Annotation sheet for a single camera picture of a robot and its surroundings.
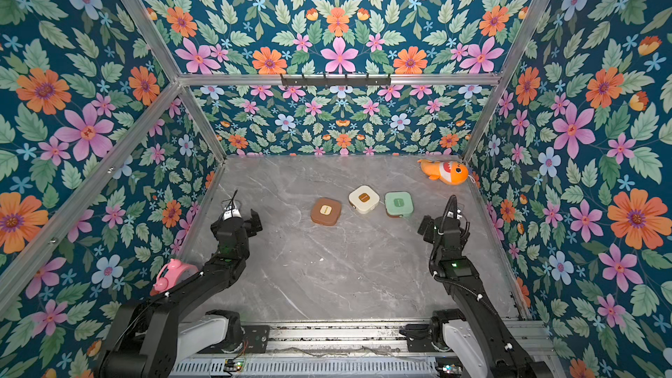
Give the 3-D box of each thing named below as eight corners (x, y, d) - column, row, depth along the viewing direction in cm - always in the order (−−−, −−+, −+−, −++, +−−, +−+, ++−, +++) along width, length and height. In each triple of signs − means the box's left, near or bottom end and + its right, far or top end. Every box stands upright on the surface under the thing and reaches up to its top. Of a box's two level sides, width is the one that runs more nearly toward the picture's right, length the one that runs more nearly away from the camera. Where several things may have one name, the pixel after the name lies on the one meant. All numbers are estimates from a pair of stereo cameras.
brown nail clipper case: (309, 222, 101) (308, 218, 98) (316, 201, 107) (315, 196, 105) (337, 226, 99) (337, 222, 97) (343, 205, 106) (342, 200, 103)
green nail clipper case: (386, 218, 102) (386, 214, 100) (384, 195, 109) (384, 191, 107) (414, 218, 102) (415, 214, 99) (410, 195, 109) (411, 191, 107)
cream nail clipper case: (363, 217, 102) (363, 212, 99) (345, 200, 108) (344, 194, 105) (382, 202, 107) (383, 197, 104) (364, 186, 112) (364, 181, 109)
